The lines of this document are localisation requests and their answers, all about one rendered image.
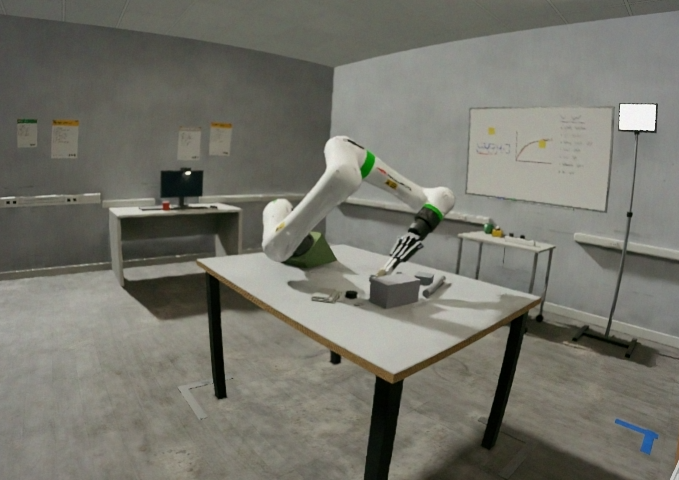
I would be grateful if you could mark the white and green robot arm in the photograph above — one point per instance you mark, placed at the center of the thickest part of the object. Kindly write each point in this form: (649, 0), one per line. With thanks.
(284, 234)

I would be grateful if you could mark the long grey metal bar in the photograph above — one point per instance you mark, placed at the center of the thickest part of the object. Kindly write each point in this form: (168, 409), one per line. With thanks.
(432, 287)

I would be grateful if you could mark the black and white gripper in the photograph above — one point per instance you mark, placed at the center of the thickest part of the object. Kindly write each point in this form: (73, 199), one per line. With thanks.
(412, 242)

